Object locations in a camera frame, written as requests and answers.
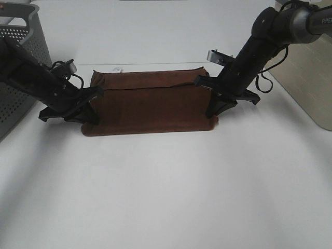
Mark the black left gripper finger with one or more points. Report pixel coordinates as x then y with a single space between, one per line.
75 118
89 114

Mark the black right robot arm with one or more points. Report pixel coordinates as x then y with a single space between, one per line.
297 22

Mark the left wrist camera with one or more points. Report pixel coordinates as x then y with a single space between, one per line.
67 68

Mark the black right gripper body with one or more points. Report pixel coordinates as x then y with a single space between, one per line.
217 86

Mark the beige plastic storage box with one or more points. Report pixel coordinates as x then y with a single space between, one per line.
306 76

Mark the grey perforated plastic basket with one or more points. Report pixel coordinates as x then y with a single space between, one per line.
23 49

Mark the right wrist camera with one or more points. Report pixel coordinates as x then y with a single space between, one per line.
219 58

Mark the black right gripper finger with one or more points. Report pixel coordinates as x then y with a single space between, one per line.
214 106
224 106

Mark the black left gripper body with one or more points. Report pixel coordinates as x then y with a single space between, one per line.
63 107

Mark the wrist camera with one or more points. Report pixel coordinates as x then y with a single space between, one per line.
67 68
219 58

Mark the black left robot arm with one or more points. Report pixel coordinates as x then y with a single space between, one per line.
49 85

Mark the brown towel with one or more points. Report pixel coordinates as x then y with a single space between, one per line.
150 102

